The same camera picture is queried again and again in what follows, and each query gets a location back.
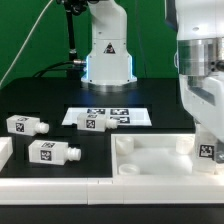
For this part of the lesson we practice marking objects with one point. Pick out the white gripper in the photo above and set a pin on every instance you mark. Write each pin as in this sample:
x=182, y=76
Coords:
x=206, y=105

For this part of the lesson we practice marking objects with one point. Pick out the white marker sheet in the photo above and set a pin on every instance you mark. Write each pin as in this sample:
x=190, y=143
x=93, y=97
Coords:
x=124, y=116

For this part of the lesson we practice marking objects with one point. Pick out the white U-shaped fence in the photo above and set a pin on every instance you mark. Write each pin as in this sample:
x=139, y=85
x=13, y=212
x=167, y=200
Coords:
x=118, y=189

